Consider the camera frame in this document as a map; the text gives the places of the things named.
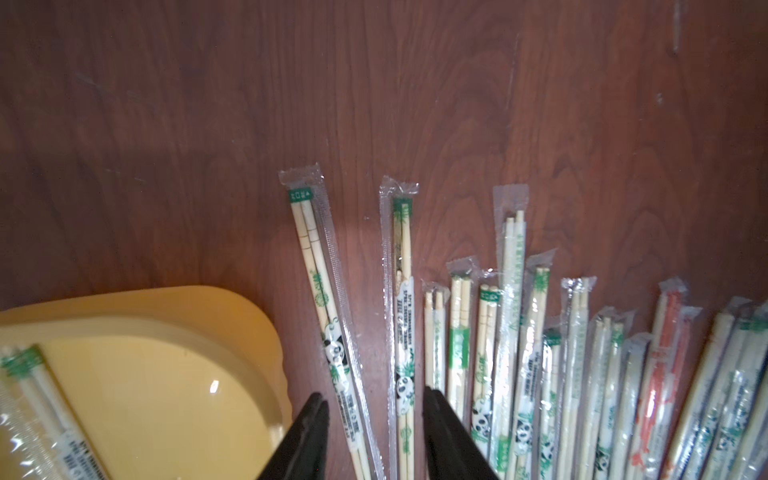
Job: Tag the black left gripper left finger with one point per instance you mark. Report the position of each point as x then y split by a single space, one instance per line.
302 454

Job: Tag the yellow plastic storage box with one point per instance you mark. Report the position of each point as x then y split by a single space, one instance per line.
168 383

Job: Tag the panda print chopsticks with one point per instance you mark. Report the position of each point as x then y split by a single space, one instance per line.
314 226

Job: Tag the green tip chopsticks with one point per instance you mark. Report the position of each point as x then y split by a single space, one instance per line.
601 398

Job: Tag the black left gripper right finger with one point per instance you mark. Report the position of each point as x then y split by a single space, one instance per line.
450 450

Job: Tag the white sleeve chopsticks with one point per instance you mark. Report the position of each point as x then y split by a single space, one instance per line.
536 283

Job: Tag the long plain chopsticks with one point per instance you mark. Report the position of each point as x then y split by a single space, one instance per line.
510 202

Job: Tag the plain wrapped chopsticks right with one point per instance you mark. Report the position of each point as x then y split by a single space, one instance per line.
41 421

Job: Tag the red striped chopsticks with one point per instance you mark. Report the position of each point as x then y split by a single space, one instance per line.
659 360

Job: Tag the green panda chopsticks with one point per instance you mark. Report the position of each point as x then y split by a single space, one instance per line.
396 213

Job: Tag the red bamboo print chopsticks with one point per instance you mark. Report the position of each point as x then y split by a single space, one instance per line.
708 391

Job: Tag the green label chopsticks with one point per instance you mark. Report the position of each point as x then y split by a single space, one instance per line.
463 273

